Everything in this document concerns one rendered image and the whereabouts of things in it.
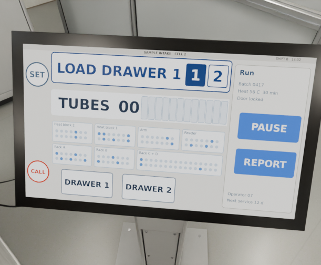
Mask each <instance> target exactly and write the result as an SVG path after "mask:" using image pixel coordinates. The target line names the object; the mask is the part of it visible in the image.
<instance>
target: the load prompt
mask: <svg viewBox="0 0 321 265"><path fill-rule="evenodd" d="M232 68H233V60H219V59H197V58H176V57H155V56H134V55H113V54H92V53H71V52H51V83H57V84H75V85H93V86H111V87H130V88H148V89H166V90H185V91H203V92H213V93H230V91H231V79H232Z"/></svg>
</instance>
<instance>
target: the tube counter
mask: <svg viewBox="0 0 321 265"><path fill-rule="evenodd" d="M229 102H230V100H229V99H214V98H196V97H179V96H161V95H143V94H125V93H118V102H117V119H125V120H141V121H157V122H166V123H182V124H198V125H215V126H227V119H228V113H229Z"/></svg>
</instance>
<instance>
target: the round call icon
mask: <svg viewBox="0 0 321 265"><path fill-rule="evenodd" d="M26 182H29V183H37V184H50V160H38V159H26Z"/></svg>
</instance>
